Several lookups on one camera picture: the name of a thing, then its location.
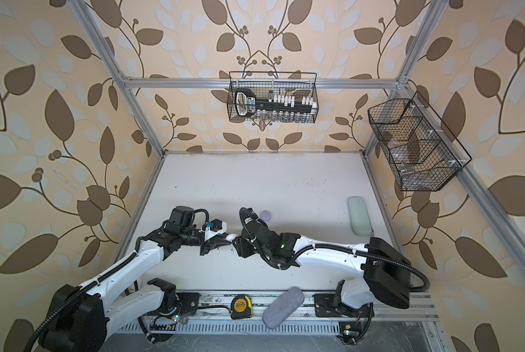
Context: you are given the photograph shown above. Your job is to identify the white earbud charging case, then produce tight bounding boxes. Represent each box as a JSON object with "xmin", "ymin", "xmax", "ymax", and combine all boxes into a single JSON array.
[{"xmin": 226, "ymin": 234, "xmax": 238, "ymax": 242}]

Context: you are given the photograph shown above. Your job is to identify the black socket holder rail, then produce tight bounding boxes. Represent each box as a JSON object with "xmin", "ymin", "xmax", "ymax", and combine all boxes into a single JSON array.
[{"xmin": 227, "ymin": 88, "xmax": 319, "ymax": 121}]

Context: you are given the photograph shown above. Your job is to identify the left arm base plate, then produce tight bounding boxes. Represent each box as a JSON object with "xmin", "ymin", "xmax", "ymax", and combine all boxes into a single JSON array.
[{"xmin": 174, "ymin": 292, "xmax": 201, "ymax": 318}]

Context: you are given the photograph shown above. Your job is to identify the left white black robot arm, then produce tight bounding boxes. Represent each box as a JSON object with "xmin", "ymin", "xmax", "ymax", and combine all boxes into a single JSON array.
[{"xmin": 24, "ymin": 206, "xmax": 236, "ymax": 351}]

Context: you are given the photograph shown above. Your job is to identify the back black wire basket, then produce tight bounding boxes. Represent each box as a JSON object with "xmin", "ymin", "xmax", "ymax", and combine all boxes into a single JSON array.
[{"xmin": 227, "ymin": 70, "xmax": 320, "ymax": 124}]

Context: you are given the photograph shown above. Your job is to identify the yellow black tape measure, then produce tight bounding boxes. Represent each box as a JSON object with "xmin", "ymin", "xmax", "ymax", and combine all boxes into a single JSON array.
[{"xmin": 230, "ymin": 294, "xmax": 253, "ymax": 320}]

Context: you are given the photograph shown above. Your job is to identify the grey fabric glasses case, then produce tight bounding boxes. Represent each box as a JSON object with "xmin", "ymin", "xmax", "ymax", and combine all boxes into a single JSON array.
[{"xmin": 262, "ymin": 287, "xmax": 305, "ymax": 329}]

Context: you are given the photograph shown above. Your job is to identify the green glasses case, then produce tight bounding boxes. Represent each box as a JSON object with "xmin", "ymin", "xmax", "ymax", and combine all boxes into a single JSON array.
[{"xmin": 347, "ymin": 197, "xmax": 374, "ymax": 237}]

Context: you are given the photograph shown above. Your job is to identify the right black wire basket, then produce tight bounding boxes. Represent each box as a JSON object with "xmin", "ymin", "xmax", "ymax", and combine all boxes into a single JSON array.
[{"xmin": 367, "ymin": 92, "xmax": 472, "ymax": 192}]

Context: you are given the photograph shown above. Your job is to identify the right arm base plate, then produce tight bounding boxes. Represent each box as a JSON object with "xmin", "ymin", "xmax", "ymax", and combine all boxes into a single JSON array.
[{"xmin": 313, "ymin": 293, "xmax": 374, "ymax": 318}]

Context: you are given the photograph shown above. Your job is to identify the purple earbud charging case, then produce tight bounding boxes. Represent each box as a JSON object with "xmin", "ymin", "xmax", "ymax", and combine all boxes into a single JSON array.
[{"xmin": 259, "ymin": 210, "xmax": 272, "ymax": 221}]

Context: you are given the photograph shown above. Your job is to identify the black wire basket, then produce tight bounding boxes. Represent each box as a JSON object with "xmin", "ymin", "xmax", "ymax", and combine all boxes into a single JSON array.
[
  {"xmin": 367, "ymin": 92, "xmax": 472, "ymax": 192},
  {"xmin": 227, "ymin": 70, "xmax": 320, "ymax": 124}
]

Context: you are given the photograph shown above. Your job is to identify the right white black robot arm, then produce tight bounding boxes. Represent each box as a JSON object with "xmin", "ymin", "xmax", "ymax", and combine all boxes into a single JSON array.
[{"xmin": 232, "ymin": 208, "xmax": 431, "ymax": 309}]

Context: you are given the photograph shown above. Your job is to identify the aluminium frame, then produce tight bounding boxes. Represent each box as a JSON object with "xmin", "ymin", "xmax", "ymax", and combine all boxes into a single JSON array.
[{"xmin": 73, "ymin": 1, "xmax": 525, "ymax": 351}]

